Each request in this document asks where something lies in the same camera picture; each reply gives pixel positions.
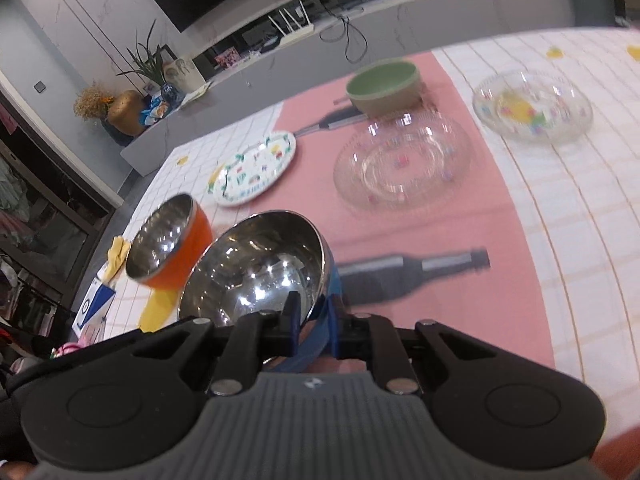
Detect blue steel bowl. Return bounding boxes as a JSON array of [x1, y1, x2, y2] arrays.
[[178, 210, 343, 373]]

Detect white painted ceramic plate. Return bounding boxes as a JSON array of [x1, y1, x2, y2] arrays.
[[207, 131, 297, 207]]

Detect large clear glass plate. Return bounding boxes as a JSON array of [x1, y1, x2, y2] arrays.
[[333, 110, 474, 211]]

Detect green ceramic bowl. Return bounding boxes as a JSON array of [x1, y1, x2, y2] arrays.
[[345, 58, 422, 117]]

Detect yellow cloth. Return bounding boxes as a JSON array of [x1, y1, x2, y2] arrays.
[[102, 235, 131, 283]]

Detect blue white box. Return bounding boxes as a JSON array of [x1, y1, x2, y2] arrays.
[[72, 278, 115, 346]]

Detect checkered lemon tablecloth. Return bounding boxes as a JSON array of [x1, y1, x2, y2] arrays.
[[74, 27, 640, 451]]

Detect golden vase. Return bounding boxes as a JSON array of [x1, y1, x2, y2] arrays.
[[106, 90, 145, 138]]

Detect grey tv bench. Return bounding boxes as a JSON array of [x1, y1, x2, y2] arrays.
[[122, 0, 575, 176]]

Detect small clear glass plate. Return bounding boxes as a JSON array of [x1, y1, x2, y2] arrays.
[[472, 70, 593, 144]]

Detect potted green plant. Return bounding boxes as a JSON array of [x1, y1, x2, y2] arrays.
[[118, 21, 184, 108]]

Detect white wifi router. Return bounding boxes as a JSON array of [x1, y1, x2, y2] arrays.
[[267, 0, 314, 46]]

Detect black cable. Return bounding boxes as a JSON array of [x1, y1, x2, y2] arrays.
[[318, 4, 370, 65]]

